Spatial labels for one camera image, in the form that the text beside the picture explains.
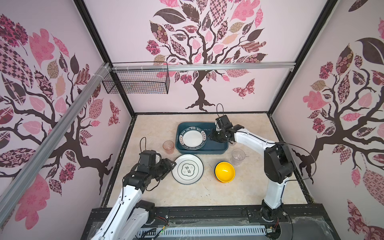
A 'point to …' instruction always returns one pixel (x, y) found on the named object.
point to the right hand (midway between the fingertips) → (209, 135)
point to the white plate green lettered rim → (192, 138)
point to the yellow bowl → (225, 172)
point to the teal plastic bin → (210, 147)
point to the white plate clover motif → (188, 170)
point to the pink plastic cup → (168, 145)
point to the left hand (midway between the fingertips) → (174, 168)
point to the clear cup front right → (237, 156)
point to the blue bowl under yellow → (214, 170)
